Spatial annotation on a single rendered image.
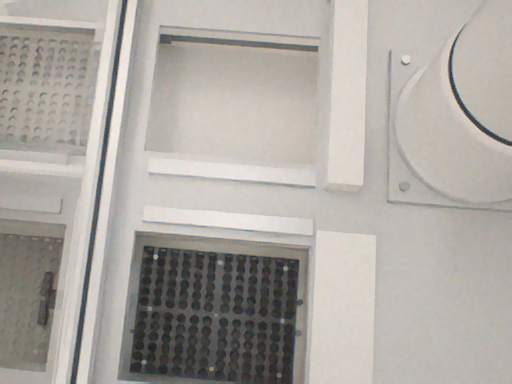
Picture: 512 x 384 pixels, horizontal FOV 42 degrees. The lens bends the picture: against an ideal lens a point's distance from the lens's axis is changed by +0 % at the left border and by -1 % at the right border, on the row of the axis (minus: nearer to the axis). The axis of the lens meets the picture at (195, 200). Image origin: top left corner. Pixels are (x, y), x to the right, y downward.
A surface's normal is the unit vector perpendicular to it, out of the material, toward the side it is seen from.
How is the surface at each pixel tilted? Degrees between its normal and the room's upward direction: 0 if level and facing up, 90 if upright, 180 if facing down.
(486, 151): 90
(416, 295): 0
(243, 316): 0
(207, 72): 0
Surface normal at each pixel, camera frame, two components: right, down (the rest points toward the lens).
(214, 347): -0.01, -0.25
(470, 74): -0.98, 0.17
